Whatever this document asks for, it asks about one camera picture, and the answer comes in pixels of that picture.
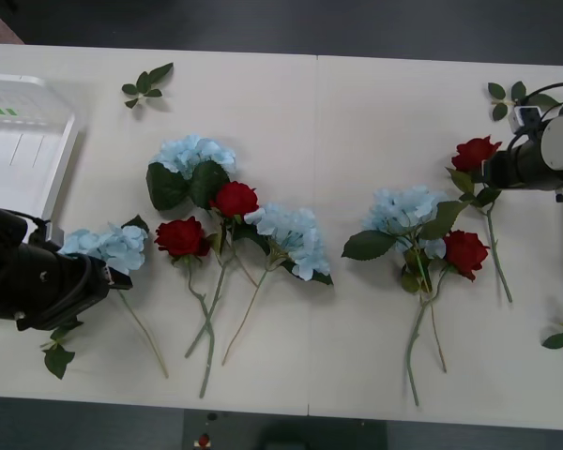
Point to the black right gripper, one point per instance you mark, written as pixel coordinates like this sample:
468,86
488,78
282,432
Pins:
518,164

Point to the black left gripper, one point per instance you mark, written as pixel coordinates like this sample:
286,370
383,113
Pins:
75,286

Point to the pale blue flower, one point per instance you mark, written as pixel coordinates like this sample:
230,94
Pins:
192,152
291,239
117,246
403,211

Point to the red rose with green stem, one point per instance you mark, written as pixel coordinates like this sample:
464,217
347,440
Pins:
180,239
234,199
464,253
471,152

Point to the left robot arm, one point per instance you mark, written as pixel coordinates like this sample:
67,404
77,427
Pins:
4,234

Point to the loose green leaf twig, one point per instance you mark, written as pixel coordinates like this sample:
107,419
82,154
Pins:
145,80
556,340
58,361
496,90

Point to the shallow white plastic box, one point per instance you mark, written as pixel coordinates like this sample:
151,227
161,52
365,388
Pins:
23,154

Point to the red round button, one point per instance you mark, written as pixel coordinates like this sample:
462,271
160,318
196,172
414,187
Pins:
203,441

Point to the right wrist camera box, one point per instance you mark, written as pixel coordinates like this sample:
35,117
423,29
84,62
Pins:
524,119

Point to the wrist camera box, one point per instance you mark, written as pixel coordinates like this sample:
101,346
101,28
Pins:
524,119
52,232

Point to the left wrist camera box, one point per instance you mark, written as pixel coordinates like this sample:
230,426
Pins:
52,232

